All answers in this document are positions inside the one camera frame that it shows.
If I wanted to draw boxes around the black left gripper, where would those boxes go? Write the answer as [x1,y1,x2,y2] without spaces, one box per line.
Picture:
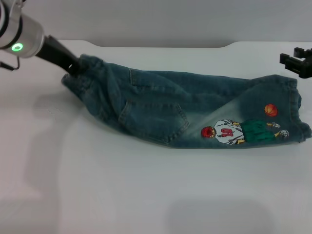
[35,35,85,75]

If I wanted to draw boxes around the blue denim shorts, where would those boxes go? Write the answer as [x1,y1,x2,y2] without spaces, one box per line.
[60,54,312,149]

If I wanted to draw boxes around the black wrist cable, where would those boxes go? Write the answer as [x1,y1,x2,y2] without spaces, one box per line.
[0,56,21,72]

